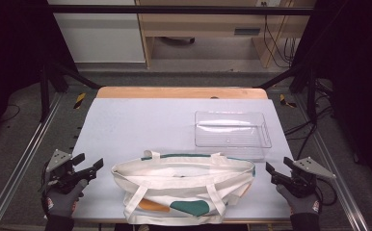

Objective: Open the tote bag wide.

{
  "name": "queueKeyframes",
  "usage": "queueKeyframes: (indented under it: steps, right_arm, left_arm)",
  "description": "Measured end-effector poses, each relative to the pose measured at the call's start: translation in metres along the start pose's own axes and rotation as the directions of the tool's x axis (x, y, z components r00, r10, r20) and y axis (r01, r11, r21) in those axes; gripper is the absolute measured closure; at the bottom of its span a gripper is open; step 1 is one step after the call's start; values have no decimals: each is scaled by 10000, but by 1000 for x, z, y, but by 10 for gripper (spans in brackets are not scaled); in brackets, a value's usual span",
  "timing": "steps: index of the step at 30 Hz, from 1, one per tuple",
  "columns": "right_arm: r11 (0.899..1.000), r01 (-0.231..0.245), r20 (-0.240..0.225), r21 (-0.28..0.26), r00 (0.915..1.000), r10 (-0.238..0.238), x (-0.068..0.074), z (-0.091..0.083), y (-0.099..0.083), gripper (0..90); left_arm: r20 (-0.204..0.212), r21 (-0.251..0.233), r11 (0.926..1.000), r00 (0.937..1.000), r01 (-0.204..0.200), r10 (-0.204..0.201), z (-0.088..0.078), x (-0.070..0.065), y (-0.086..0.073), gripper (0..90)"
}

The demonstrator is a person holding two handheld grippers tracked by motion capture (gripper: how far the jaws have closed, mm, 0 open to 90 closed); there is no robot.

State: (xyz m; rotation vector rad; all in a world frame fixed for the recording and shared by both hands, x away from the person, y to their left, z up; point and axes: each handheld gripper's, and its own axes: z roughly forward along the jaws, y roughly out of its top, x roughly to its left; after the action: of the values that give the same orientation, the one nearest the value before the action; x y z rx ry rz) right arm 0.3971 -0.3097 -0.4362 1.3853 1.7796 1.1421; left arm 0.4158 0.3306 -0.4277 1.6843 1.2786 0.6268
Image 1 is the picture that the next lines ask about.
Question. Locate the white table mat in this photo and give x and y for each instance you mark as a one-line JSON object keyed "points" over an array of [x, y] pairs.
{"points": [[142, 128]]}

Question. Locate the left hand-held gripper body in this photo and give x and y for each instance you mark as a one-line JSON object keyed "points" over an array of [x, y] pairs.
{"points": [[58, 160]]}

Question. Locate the white wall socket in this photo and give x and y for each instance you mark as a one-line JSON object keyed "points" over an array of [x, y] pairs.
{"points": [[269, 2]]}

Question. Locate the white cabinet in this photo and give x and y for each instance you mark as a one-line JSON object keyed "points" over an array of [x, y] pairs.
{"points": [[100, 38]]}

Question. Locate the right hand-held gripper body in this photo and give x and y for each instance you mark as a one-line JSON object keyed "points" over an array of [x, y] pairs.
{"points": [[309, 166]]}

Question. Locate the person's left hand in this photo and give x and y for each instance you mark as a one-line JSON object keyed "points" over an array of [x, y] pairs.
{"points": [[60, 203]]}

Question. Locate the black curtain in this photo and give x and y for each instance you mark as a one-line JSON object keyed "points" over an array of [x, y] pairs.
{"points": [[10, 48], [357, 80]]}

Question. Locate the wooden table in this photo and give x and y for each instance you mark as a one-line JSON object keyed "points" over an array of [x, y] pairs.
{"points": [[180, 92]]}

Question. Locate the black frame leg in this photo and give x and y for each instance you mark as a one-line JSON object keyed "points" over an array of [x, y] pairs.
{"points": [[311, 93], [45, 93]]}

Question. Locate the light wooden desk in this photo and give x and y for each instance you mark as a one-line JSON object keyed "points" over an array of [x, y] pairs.
{"points": [[206, 24]]}

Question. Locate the aluminium rail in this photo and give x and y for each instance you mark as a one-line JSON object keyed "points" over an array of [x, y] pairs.
{"points": [[335, 166], [20, 163]]}

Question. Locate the black horizontal frame bar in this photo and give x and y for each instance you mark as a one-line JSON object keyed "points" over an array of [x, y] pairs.
{"points": [[174, 10]]}

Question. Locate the person's right hand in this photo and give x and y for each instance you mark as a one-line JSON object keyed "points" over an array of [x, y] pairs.
{"points": [[303, 205]]}

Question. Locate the cream canvas tote bag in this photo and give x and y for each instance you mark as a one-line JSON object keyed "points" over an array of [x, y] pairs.
{"points": [[180, 189]]}

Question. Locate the clear plastic container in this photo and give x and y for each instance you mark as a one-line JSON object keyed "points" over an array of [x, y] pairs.
{"points": [[232, 131]]}

